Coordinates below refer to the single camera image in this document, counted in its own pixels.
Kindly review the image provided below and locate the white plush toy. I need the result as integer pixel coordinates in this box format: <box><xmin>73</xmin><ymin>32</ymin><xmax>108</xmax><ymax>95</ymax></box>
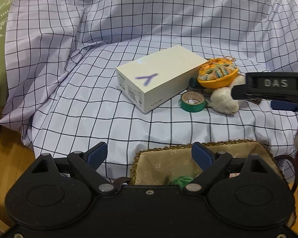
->
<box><xmin>209</xmin><ymin>75</ymin><xmax>245</xmax><ymax>114</ymax></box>

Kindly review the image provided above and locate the orange embroidered pouch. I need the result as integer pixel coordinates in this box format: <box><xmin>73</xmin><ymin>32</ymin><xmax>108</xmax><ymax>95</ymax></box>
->
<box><xmin>197</xmin><ymin>57</ymin><xmax>239</xmax><ymax>89</ymax></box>

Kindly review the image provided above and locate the green tape roll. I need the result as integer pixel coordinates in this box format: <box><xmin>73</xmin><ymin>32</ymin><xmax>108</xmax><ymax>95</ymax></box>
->
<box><xmin>180</xmin><ymin>91</ymin><xmax>206</xmax><ymax>113</ymax></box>

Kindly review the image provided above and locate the green cloth in basket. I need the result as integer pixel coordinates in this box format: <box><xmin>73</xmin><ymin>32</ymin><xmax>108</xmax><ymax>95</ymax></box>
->
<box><xmin>169</xmin><ymin>176</ymin><xmax>194</xmax><ymax>190</ymax></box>

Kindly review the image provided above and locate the woven lined basket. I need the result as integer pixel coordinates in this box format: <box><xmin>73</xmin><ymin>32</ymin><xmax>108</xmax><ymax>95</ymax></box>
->
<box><xmin>131</xmin><ymin>140</ymin><xmax>296</xmax><ymax>227</ymax></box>

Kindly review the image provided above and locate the white vivo phone box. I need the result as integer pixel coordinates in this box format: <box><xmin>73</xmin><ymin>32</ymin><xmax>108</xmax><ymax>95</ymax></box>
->
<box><xmin>116</xmin><ymin>46</ymin><xmax>207</xmax><ymax>114</ymax></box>

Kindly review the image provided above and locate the checkered lilac cloth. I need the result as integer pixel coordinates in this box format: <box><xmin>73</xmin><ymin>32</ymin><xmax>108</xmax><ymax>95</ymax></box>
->
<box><xmin>0</xmin><ymin>0</ymin><xmax>298</xmax><ymax>178</ymax></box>

